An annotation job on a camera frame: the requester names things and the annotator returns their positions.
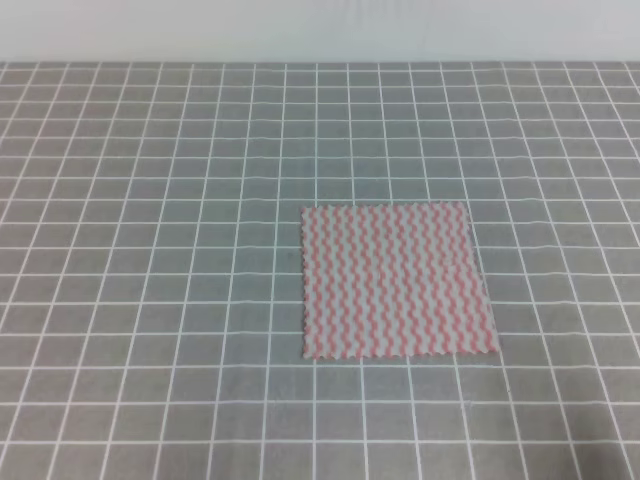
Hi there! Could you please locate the pink white wavy towel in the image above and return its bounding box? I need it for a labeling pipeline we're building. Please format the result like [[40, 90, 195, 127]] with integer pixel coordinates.
[[301, 202, 499, 359]]

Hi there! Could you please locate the grey grid tablecloth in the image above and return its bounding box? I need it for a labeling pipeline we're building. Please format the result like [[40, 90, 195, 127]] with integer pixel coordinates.
[[1, 62, 639, 479]]

